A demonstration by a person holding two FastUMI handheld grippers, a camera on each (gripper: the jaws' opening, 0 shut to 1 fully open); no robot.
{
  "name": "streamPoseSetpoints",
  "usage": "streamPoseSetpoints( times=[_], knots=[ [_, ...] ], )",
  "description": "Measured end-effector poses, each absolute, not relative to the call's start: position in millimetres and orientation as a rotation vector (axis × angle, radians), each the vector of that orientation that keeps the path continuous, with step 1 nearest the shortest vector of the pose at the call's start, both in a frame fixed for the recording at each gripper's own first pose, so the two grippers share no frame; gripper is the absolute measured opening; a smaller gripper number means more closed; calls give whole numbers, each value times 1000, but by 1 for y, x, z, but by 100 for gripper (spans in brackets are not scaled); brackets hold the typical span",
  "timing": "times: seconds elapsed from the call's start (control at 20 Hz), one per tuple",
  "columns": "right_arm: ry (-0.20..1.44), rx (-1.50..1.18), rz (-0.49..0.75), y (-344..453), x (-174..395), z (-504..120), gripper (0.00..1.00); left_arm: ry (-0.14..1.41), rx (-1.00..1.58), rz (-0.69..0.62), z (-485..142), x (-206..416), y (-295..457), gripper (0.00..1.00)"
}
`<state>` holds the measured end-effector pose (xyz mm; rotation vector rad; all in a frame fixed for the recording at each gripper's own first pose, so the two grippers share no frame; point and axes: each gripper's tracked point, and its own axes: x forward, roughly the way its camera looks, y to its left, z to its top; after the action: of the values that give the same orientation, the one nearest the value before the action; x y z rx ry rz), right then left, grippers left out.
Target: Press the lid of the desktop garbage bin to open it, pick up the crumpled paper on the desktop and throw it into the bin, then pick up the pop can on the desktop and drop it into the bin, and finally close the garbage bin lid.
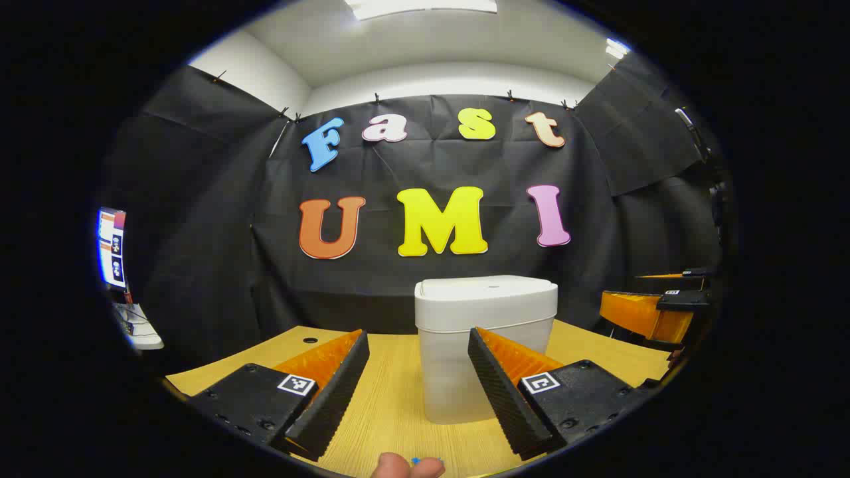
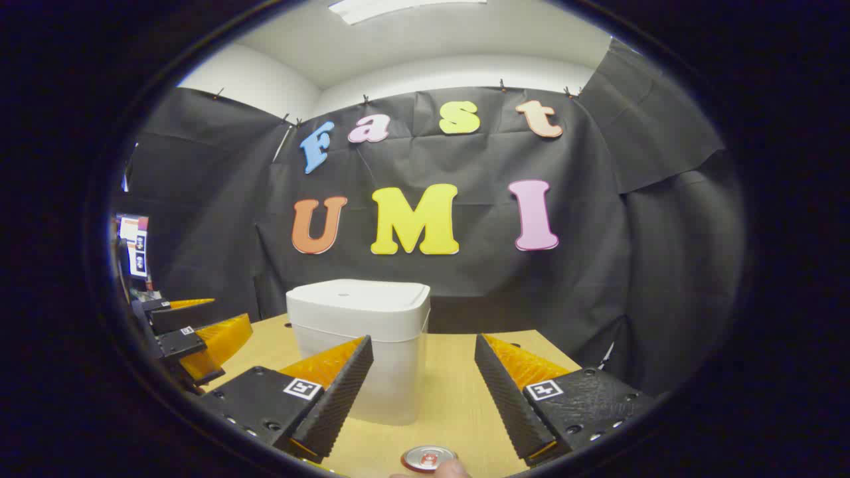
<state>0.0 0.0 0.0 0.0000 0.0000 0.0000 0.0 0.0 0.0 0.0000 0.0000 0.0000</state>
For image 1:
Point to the white desktop garbage bin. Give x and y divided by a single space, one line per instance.
458 312

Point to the blue paper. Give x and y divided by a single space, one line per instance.
417 460

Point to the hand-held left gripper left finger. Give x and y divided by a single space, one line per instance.
342 382

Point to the small ceiling light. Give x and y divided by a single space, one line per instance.
616 48

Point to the wooden desktop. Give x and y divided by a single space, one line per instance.
398 398

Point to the computer monitor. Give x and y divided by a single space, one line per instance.
111 249

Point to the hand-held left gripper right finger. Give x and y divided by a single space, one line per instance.
499 385

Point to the long ceiling light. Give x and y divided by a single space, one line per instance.
425 6

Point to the white side table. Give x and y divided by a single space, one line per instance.
143 335

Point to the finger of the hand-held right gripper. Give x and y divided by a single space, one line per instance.
637 315
697 273

